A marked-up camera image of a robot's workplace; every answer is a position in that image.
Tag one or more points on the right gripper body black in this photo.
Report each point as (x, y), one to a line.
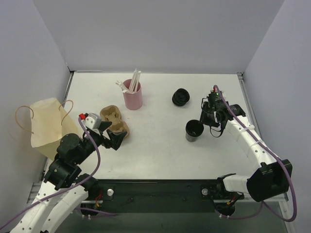
(207, 119)

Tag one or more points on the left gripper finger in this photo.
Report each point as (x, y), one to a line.
(104, 125)
(116, 139)

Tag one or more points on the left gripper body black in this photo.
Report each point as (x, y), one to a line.
(105, 135)

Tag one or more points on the dark translucent coffee cup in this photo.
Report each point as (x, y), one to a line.
(194, 129)

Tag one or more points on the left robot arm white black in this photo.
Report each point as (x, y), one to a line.
(69, 178)

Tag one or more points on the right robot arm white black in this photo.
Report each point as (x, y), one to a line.
(270, 178)

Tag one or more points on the brown cardboard cup carrier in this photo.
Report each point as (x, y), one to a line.
(112, 113)

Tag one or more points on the stack of black lids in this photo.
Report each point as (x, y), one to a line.
(180, 97)

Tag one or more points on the pink straw holder cup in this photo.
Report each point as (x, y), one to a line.
(133, 101)

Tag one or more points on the brown paper bag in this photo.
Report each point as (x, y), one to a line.
(49, 123)

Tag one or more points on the white paper straw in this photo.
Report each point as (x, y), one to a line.
(133, 81)
(137, 81)

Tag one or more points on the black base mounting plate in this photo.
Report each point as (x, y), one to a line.
(160, 196)

